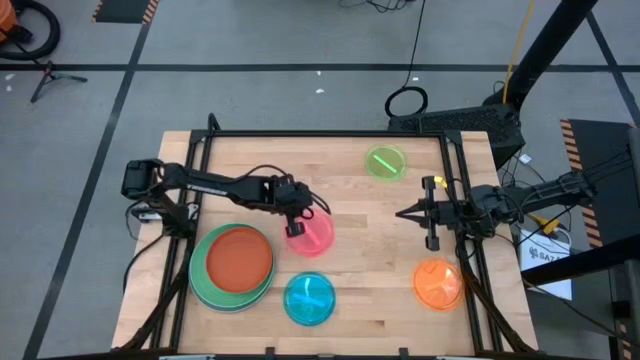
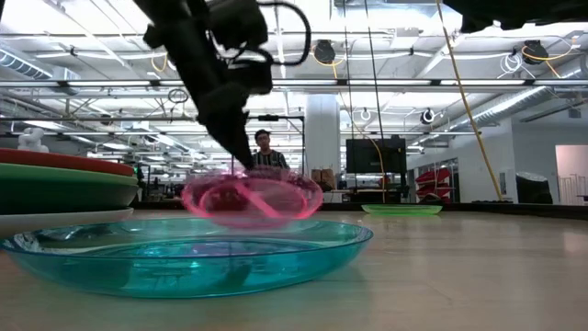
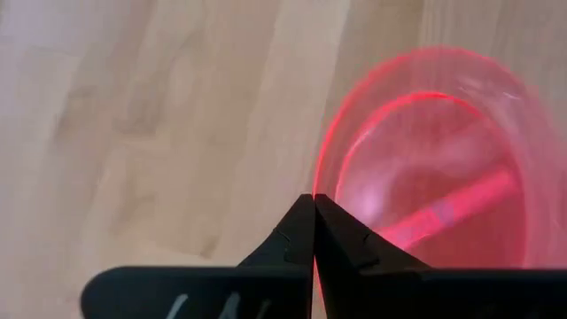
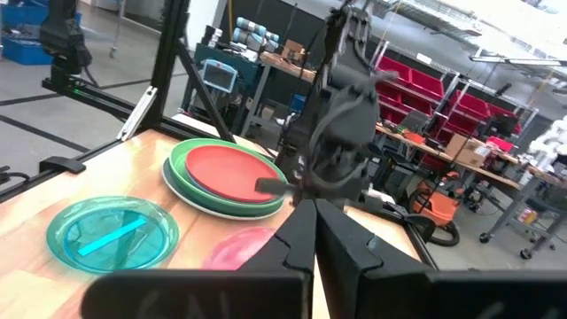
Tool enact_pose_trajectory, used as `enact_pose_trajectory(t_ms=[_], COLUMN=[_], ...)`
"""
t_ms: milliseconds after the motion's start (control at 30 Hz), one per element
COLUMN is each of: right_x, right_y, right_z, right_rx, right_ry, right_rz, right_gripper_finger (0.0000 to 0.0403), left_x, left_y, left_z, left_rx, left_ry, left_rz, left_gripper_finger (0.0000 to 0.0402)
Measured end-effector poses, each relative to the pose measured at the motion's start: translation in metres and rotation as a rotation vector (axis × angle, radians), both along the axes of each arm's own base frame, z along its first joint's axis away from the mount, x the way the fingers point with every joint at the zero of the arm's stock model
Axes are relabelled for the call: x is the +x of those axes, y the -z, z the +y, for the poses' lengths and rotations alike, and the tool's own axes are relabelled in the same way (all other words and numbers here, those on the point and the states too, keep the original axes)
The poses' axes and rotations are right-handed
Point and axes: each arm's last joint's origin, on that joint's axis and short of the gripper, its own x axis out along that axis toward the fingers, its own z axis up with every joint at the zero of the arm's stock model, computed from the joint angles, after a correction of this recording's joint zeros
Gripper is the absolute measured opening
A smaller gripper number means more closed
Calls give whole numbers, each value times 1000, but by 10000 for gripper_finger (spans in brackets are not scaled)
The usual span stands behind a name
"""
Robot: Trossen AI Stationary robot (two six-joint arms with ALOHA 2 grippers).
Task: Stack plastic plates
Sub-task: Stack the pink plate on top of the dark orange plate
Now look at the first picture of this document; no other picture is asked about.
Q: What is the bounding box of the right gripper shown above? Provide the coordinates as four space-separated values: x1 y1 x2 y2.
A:
395 175 482 252

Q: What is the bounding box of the pink translucent plate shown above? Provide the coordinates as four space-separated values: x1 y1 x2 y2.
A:
283 208 335 259

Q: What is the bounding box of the lime translucent plate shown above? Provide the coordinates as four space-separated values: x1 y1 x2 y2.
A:
364 143 408 183

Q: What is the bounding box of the orange translucent plate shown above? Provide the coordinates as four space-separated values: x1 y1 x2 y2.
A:
412 258 466 312

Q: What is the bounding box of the red-orange opaque plate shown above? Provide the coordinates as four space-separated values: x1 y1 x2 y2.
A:
205 227 274 295

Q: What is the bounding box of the large dark green plate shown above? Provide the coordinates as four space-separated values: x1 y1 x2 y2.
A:
192 272 277 314

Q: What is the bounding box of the large light green plate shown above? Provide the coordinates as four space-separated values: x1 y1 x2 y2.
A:
188 223 277 310

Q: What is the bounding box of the teal translucent plate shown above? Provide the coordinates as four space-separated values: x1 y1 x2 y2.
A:
283 271 337 328

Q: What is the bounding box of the white printed box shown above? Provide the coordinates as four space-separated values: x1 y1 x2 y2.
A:
517 228 574 302

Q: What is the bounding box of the black crossbeam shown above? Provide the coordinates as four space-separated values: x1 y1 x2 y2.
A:
521 246 640 287

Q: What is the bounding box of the black hazard-striped floor mat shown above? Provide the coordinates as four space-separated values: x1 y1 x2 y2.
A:
559 118 640 250
91 0 161 25

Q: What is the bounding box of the black slanted pole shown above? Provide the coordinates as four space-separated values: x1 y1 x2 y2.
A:
487 0 600 109

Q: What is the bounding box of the black tripod stand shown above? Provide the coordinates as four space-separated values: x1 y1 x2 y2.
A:
29 59 89 104

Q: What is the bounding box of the orange vacuum cleaner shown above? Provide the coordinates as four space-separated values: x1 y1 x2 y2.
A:
0 0 19 44

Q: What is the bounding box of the yellow cable connector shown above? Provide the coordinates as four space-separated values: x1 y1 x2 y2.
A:
524 209 561 237

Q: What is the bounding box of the black hanging cable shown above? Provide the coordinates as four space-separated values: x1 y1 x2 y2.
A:
384 0 430 119

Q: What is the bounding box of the yellow hanging cable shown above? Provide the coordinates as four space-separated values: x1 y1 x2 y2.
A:
502 0 536 104

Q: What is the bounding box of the black vacuum hose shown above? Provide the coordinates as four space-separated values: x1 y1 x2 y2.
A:
0 0 62 62

